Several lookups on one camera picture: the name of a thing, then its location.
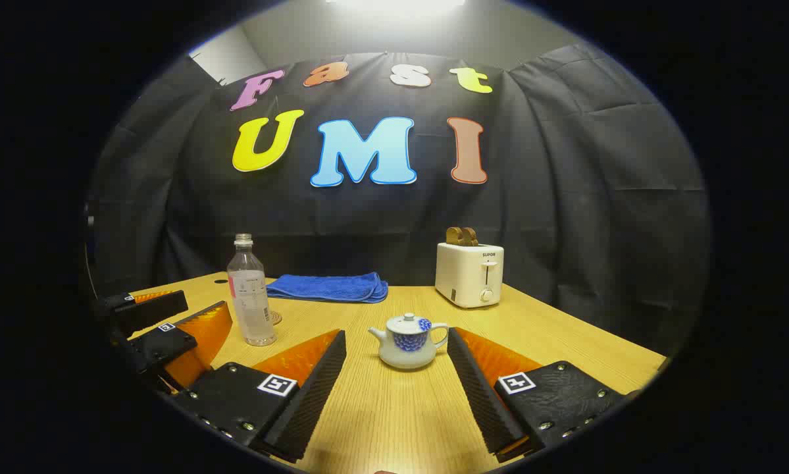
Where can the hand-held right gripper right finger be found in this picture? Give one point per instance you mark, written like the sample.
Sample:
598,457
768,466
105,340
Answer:
480,395

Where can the white teacup lid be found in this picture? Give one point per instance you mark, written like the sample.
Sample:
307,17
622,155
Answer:
404,324

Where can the black backdrop cloth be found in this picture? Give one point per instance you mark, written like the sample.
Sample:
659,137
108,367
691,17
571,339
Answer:
565,197

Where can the bright ceiling light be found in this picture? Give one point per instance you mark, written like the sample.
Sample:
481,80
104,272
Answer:
394,4

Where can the white blue-flowered teacup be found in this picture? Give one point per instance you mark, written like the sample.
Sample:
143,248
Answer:
407,352

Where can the round brown coaster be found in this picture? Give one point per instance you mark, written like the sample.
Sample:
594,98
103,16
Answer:
276,318

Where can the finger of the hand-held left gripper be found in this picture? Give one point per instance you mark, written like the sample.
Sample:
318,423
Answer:
170,345
154,309

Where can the clear plastic water bottle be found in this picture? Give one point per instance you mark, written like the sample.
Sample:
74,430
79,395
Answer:
249,309

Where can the white toaster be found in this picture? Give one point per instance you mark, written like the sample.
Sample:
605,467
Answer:
466,276

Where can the blue folded towel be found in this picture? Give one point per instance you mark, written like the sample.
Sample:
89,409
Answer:
328,288

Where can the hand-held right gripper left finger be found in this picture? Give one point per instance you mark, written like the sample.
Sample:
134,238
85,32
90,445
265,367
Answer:
315,395

